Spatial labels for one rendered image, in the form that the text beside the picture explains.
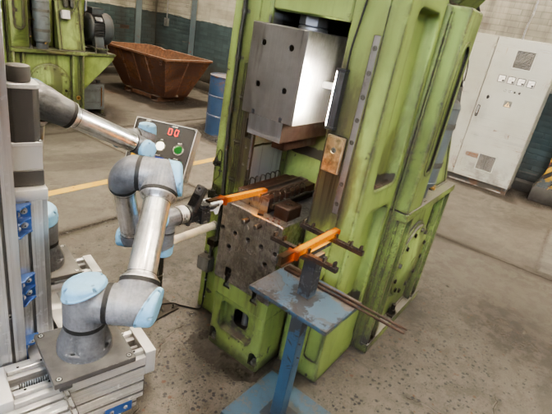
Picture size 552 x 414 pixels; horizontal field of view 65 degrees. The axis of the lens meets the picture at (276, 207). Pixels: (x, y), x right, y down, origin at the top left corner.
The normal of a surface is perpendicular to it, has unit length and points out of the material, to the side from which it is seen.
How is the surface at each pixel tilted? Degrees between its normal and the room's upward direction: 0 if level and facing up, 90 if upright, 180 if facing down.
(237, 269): 90
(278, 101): 90
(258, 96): 90
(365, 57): 90
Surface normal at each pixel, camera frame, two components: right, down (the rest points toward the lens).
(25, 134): 0.62, 0.41
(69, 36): 0.74, 0.20
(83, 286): 0.04, -0.91
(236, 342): -0.59, 0.22
